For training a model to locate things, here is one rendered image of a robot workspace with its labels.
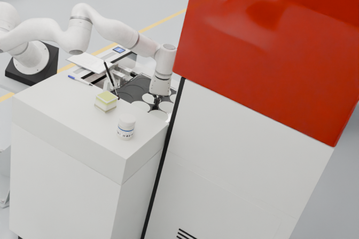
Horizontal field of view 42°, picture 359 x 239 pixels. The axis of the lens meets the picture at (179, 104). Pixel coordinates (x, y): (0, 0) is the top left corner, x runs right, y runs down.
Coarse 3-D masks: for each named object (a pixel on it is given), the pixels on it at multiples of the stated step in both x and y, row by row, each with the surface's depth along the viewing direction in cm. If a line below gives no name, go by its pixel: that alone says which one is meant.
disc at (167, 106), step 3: (162, 102) 240; (165, 102) 241; (168, 102) 242; (159, 105) 237; (162, 105) 238; (165, 105) 239; (168, 105) 239; (171, 105) 240; (162, 108) 236; (165, 108) 236; (168, 108) 237; (171, 108) 238; (165, 111) 234; (168, 111) 234
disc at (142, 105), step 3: (132, 102) 234; (135, 102) 235; (138, 102) 236; (141, 102) 236; (144, 102) 237; (135, 105) 233; (138, 105) 234; (141, 105) 234; (144, 105) 235; (147, 105) 235; (141, 108) 232; (144, 108) 232; (147, 108) 233
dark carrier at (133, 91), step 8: (136, 80) 254; (144, 80) 256; (120, 88) 243; (128, 88) 245; (136, 88) 247; (144, 88) 248; (120, 96) 237; (128, 96) 239; (136, 96) 240; (152, 104) 237; (168, 120) 228
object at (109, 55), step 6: (102, 54) 257; (108, 54) 259; (114, 54) 261; (120, 54) 261; (108, 60) 253; (78, 66) 241; (72, 72) 235; (78, 72) 237; (84, 72) 237; (90, 72) 239
